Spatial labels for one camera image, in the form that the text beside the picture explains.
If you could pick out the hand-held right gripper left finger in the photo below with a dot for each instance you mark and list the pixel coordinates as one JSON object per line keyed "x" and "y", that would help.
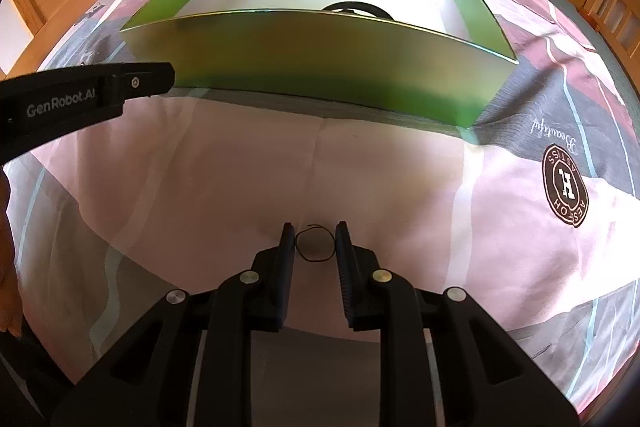
{"x": 287, "y": 252}

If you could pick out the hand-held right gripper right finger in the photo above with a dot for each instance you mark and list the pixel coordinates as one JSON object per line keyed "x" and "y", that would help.
{"x": 342, "y": 252}

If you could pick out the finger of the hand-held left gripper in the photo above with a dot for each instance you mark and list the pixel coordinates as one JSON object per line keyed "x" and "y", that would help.
{"x": 150, "y": 79}

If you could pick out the green cardboard box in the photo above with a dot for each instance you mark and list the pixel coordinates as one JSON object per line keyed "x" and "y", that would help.
{"x": 325, "y": 67}

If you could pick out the printed bed sheet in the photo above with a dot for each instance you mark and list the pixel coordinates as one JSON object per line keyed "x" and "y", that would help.
{"x": 400, "y": 187}

